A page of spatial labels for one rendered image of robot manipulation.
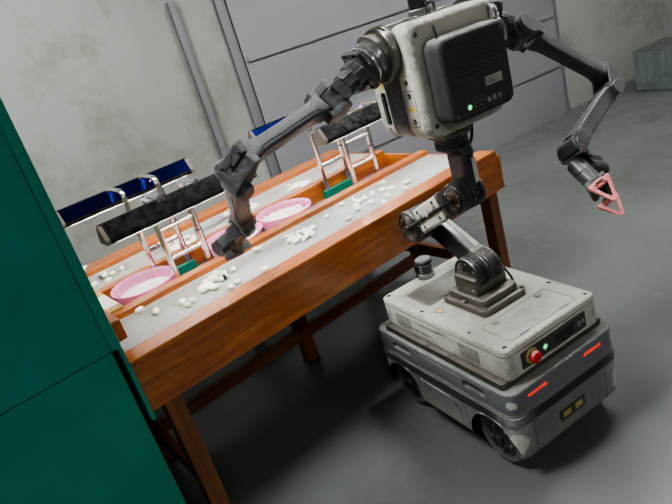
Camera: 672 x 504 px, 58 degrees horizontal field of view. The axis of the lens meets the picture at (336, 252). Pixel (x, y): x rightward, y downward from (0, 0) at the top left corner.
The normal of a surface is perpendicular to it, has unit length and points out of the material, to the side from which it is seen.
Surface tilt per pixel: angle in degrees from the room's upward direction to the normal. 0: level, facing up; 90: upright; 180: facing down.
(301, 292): 90
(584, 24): 90
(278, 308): 90
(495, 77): 90
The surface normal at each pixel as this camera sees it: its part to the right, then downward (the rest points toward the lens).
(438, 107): -0.82, 0.42
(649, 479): -0.27, -0.89
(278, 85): 0.50, 0.19
